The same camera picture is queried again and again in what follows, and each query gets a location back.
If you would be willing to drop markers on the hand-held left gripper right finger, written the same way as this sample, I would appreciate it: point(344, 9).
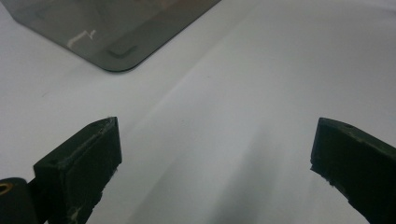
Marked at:
point(358, 168)

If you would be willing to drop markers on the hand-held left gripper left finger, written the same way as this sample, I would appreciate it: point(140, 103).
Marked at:
point(81, 168)

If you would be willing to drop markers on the smoky transparent plastic box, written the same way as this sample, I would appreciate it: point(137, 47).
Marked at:
point(109, 28)

